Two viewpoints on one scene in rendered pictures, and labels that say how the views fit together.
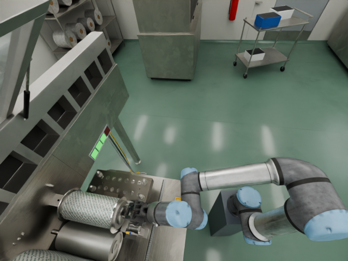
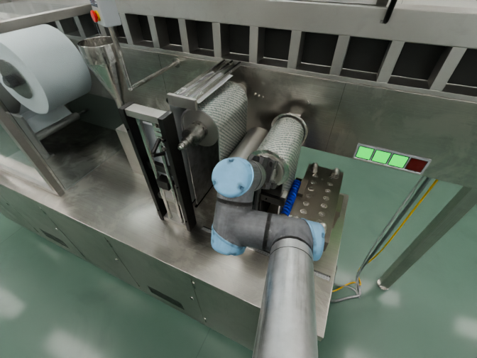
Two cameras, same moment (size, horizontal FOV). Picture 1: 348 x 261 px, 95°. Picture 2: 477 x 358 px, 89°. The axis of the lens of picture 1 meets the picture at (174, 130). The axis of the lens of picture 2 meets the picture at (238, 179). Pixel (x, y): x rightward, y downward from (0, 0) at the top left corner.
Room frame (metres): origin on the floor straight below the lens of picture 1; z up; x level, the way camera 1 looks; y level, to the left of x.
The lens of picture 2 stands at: (0.16, -0.32, 1.78)
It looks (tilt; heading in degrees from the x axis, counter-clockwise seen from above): 44 degrees down; 99
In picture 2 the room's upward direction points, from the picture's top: 1 degrees counter-clockwise
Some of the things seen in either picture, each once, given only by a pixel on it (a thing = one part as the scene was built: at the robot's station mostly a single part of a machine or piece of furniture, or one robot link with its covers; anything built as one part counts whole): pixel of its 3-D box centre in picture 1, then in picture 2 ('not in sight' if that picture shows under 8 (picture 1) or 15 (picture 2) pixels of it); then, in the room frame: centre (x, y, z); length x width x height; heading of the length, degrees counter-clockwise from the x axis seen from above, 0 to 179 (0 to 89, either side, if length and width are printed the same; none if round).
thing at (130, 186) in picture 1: (120, 186); (316, 202); (0.38, 0.39, 1.00); 0.40 x 0.16 x 0.06; 74
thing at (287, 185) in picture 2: not in sight; (289, 180); (0.26, 0.39, 1.11); 0.23 x 0.01 x 0.18; 74
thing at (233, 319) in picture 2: not in sight; (133, 215); (-0.72, 0.60, 0.43); 2.52 x 0.64 x 0.86; 164
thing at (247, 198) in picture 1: (247, 200); not in sight; (0.20, -0.36, 1.07); 0.13 x 0.12 x 0.14; 174
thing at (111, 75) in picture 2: not in sight; (128, 123); (-0.50, 0.59, 1.18); 0.14 x 0.14 x 0.57
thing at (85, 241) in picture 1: (90, 240); (248, 155); (0.09, 0.44, 1.17); 0.26 x 0.12 x 0.12; 74
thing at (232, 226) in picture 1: (226, 217); not in sight; (0.20, -0.36, 0.45); 0.20 x 0.20 x 0.90; 86
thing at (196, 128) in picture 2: not in sight; (194, 133); (-0.08, 0.33, 1.33); 0.06 x 0.06 x 0.06; 74
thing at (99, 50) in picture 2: not in sight; (101, 50); (-0.50, 0.59, 1.50); 0.14 x 0.14 x 0.06
